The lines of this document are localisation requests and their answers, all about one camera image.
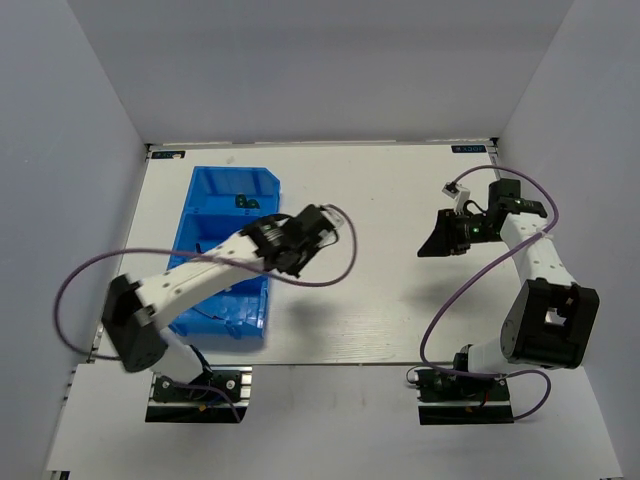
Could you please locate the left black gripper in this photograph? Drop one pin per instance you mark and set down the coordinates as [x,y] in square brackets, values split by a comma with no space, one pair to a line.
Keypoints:
[296,270]

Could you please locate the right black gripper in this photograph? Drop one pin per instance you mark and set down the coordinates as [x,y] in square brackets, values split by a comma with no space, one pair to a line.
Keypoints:
[445,238]

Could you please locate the red blue handled screwdriver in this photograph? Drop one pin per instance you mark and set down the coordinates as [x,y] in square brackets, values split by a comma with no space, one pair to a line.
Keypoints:
[212,316]

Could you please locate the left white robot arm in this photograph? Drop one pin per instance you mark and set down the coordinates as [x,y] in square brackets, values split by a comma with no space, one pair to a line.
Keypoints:
[137,315]

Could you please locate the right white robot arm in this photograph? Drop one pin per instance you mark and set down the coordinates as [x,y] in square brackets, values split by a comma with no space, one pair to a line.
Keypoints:
[551,320]

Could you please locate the right table logo sticker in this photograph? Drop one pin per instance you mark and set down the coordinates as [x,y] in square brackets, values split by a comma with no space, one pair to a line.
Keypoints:
[468,149]

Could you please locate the table logo sticker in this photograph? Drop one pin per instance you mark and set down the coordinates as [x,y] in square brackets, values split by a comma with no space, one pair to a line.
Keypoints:
[468,149]
[171,154]

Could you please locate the left table logo sticker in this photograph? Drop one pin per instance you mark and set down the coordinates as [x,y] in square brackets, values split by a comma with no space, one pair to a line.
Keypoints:
[171,154]

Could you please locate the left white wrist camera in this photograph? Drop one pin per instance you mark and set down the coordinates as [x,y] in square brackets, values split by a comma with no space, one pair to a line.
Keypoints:
[334,217]

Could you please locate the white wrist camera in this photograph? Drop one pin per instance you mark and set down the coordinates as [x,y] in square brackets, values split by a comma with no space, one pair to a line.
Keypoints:
[334,217]
[458,193]

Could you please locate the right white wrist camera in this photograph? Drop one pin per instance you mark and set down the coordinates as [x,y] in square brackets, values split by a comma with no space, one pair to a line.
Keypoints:
[458,193]

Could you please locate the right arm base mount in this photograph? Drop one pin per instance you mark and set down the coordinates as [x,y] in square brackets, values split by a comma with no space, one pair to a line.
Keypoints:
[434,386]

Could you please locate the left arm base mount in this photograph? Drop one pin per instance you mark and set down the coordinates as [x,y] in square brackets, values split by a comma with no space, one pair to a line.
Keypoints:
[221,397]

